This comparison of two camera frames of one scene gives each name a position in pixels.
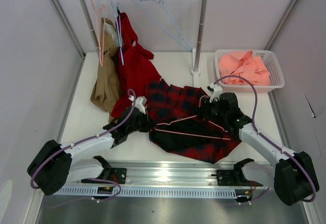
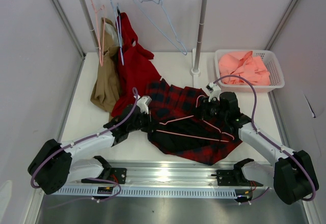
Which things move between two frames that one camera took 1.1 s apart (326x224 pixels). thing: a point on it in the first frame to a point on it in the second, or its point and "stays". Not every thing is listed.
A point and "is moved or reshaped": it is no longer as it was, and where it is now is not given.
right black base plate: (233, 177) stays
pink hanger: (190, 133) is moved or reshaped
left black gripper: (148, 126) stays
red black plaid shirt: (179, 126) stays
